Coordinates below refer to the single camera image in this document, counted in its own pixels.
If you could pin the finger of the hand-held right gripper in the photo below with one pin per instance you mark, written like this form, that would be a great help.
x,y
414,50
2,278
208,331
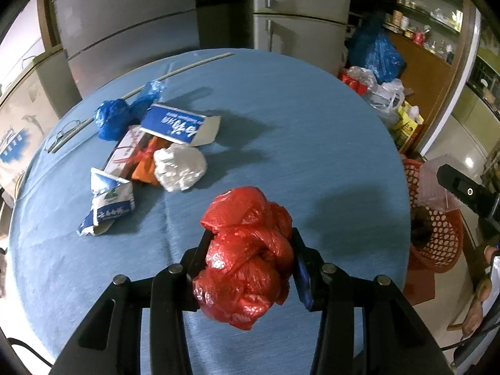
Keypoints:
x,y
468,195

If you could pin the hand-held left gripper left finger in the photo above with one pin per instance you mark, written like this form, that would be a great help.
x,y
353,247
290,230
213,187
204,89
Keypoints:
x,y
197,254

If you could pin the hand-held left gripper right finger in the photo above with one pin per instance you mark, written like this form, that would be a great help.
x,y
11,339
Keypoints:
x,y
302,281

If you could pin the orange perforated basket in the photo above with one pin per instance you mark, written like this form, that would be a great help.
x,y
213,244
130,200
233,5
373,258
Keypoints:
x,y
441,234

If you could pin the red plastic bag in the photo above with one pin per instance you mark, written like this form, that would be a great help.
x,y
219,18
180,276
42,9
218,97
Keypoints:
x,y
246,250

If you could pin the orange bag with red tie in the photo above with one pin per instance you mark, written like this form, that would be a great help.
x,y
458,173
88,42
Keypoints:
x,y
144,170

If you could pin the blue and white milk carton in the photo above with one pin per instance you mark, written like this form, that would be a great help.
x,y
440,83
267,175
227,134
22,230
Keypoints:
x,y
111,201

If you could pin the orange red snack wrapper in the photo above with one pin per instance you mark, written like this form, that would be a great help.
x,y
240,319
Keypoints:
x,y
125,148

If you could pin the blue plastic bag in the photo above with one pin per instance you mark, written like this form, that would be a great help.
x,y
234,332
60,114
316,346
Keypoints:
x,y
111,119

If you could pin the clear plastic bag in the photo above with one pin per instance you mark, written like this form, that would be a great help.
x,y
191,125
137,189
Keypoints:
x,y
429,187

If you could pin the yellow box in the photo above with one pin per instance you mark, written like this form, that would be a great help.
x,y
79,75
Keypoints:
x,y
406,127

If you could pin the brown wooden cabinet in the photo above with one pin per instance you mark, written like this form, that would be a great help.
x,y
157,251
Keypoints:
x,y
425,74

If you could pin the red can pack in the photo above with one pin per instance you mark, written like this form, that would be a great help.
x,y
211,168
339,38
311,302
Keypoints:
x,y
353,80

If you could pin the large dark blue bag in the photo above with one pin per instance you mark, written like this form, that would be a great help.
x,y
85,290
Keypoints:
x,y
375,50

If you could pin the eyeglasses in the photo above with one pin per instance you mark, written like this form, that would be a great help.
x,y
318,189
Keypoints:
x,y
62,134

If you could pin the long white stick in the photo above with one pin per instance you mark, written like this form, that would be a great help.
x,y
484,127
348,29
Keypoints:
x,y
195,64

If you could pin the shelf of jars and cans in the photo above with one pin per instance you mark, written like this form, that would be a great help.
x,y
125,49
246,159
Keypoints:
x,y
422,7

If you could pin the chest freezer with blue print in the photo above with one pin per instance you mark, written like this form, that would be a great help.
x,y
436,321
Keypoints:
x,y
23,125

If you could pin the grey refrigerator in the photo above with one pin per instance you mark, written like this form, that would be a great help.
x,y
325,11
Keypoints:
x,y
125,27

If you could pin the beige refrigerator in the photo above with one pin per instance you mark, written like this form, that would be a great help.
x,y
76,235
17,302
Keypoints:
x,y
304,19

